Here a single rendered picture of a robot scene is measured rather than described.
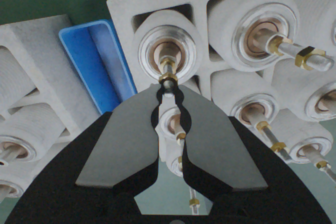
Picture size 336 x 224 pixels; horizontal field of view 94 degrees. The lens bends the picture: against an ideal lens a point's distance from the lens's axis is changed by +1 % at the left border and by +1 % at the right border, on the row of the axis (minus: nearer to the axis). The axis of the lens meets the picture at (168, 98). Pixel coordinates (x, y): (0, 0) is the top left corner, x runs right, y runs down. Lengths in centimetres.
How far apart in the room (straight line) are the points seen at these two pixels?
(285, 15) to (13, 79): 41
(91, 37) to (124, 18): 23
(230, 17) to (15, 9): 51
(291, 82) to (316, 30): 9
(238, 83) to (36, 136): 38
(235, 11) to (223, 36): 3
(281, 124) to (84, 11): 53
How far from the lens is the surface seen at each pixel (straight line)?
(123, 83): 52
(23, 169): 54
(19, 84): 39
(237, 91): 26
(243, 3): 22
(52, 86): 39
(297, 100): 32
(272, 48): 20
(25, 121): 40
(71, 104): 42
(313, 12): 29
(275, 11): 23
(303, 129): 39
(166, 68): 16
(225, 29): 22
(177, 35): 20
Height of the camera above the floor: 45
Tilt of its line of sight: 57 degrees down
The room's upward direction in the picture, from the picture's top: 179 degrees clockwise
